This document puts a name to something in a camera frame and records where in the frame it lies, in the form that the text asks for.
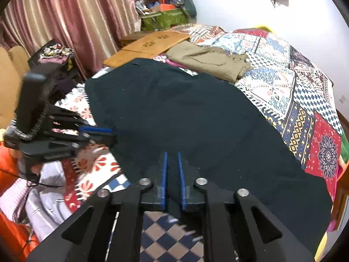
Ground dark navy pants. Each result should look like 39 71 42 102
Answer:
85 59 332 253

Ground orange left sleeve forearm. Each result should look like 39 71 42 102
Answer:
1 145 38 261

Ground white grey striped cloth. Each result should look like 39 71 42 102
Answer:
25 162 72 241

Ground pink striped curtain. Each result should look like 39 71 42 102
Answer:
1 0 141 79

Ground colourful patchwork bed quilt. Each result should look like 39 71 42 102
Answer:
54 22 346 262

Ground folded khaki pants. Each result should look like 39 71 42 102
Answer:
166 41 253 83

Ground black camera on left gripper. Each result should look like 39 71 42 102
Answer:
11 67 58 141

